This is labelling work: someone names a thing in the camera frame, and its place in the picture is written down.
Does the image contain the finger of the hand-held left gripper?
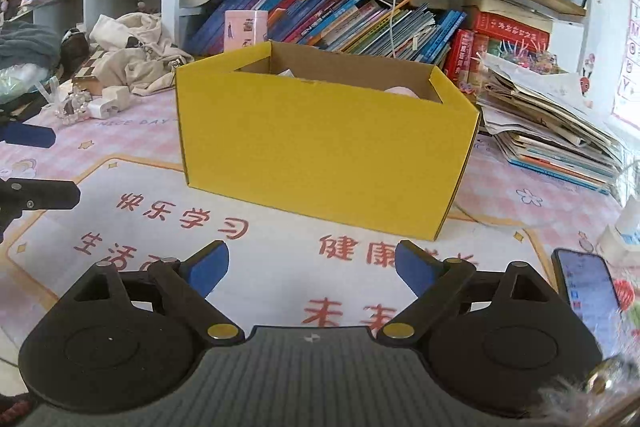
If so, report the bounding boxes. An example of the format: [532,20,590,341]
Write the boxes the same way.
[0,179,82,222]
[0,122,57,150]

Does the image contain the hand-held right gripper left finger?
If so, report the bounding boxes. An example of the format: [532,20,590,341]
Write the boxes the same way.
[60,241,247,348]

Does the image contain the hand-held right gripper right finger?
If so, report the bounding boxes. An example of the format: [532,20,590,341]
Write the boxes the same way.
[376,241,563,348]

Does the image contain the yellow cardboard box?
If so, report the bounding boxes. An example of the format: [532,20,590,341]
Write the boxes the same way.
[175,41,482,242]

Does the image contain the iridescent plastic bag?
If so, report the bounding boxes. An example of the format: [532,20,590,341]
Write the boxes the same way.
[0,64,61,108]

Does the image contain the pink checked desk mat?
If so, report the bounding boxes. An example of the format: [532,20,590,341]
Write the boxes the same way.
[0,82,640,358]

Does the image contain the white block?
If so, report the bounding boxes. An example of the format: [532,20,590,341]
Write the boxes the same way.
[102,87,132,114]
[89,99,121,120]

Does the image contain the wooden chessboard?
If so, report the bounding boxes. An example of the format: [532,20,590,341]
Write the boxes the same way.
[70,49,119,93]

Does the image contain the grey cloth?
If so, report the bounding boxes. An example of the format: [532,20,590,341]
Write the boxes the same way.
[0,21,62,73]

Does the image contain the cream tote bag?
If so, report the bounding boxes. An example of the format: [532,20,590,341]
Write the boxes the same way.
[89,12,196,97]

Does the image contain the black smartphone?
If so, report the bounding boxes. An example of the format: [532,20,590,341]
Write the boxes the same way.
[552,248,626,361]

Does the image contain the stack of books and papers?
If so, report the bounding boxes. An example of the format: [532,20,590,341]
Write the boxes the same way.
[475,52,626,198]

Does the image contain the grey furry cuff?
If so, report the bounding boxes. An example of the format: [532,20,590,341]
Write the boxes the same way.
[535,354,640,427]

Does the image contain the white power strip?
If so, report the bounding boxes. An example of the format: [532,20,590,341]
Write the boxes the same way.
[597,202,640,258]

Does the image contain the bunch of colourful lollipops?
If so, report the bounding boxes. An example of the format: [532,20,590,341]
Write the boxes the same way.
[480,42,561,73]

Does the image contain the pink printed cylinder tin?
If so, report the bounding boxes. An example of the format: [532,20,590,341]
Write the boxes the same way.
[224,9,271,54]

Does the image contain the row of colourful books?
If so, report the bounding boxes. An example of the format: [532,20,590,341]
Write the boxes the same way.
[187,0,551,84]

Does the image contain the cartoon wall sticker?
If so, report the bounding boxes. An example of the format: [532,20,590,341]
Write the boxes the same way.
[580,54,599,108]

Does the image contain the alphabet wall poster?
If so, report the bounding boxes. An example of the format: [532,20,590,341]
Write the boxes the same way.
[610,0,640,132]

